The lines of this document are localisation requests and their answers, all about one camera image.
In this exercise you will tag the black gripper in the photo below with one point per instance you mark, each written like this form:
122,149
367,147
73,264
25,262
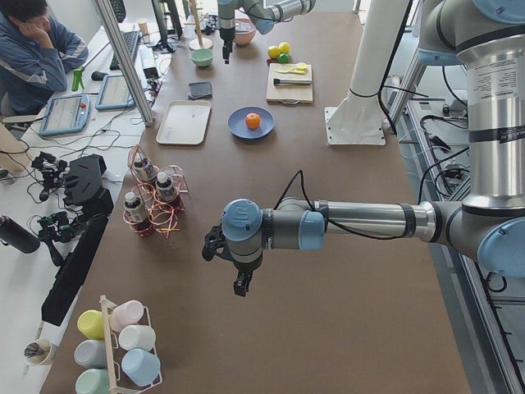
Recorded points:
225,34
244,270

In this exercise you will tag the blue plate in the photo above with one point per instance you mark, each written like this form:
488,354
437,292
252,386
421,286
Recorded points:
238,127

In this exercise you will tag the orange fruit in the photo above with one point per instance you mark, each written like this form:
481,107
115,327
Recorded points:
252,120

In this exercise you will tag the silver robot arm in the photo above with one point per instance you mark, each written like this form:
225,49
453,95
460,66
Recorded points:
263,17
487,225

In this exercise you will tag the pink bowl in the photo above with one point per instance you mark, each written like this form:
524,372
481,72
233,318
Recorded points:
245,31

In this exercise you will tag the mint green bowl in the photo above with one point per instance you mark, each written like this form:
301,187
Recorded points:
202,57

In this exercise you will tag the wooden cup tree stand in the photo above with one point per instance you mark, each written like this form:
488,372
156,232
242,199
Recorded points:
200,42

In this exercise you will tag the yellow lemon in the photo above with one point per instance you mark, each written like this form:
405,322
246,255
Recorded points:
284,47
273,52

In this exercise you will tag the grey folded cloth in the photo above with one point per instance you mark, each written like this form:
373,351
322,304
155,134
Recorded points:
200,90

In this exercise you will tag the green lime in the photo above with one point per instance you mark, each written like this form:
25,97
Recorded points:
283,58

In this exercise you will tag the black monitor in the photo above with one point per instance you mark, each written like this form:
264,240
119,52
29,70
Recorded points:
167,18

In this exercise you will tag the wooden cutting board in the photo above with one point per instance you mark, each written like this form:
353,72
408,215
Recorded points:
289,94

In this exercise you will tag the yellow banana peel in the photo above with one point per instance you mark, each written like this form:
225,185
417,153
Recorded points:
296,69

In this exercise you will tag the cream serving tray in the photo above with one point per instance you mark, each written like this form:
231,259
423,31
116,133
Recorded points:
184,123

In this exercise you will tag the pink cup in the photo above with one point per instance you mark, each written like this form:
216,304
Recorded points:
126,314

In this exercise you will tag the dark bottle middle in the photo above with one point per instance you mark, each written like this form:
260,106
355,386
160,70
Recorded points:
166,191

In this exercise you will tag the dark bottle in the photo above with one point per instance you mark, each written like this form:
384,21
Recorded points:
144,169
135,209
166,191

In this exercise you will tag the blue teach pendant far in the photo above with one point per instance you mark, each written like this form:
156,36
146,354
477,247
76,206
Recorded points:
114,95

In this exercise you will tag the blue teach pendant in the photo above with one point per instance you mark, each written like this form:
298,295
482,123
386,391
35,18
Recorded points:
114,95
65,115

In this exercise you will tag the white cup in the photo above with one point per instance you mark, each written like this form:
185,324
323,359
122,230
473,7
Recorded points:
137,336

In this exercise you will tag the blue cup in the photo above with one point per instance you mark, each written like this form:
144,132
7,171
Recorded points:
141,366

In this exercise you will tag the dark bottle front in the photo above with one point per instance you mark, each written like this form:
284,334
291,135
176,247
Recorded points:
135,209

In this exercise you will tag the white cup rack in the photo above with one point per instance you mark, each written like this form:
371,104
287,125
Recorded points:
118,381

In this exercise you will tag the dark bottle back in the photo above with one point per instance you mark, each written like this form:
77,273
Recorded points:
144,169

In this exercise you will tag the yellow cup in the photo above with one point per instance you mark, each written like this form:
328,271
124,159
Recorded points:
90,324

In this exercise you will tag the grey cup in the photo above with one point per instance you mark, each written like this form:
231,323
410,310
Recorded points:
91,354

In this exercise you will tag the blue teach pendant near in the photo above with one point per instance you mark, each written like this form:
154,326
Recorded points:
65,115

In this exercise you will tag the mint cup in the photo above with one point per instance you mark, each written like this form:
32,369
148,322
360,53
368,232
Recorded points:
92,381

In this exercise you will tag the seated person blue jacket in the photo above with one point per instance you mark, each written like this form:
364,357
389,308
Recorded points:
37,52

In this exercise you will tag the paper cup with pens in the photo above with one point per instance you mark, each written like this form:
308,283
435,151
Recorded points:
40,352

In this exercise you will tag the black water bottle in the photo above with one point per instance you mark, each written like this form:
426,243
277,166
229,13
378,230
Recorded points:
15,235

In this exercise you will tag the metal handled knife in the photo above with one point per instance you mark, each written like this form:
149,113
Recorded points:
291,82

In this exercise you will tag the aluminium frame post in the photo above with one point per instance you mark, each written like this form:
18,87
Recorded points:
110,24

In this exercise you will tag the copper wire bottle rack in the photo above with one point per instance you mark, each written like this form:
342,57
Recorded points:
162,217

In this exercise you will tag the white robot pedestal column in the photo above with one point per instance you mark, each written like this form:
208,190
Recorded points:
358,118

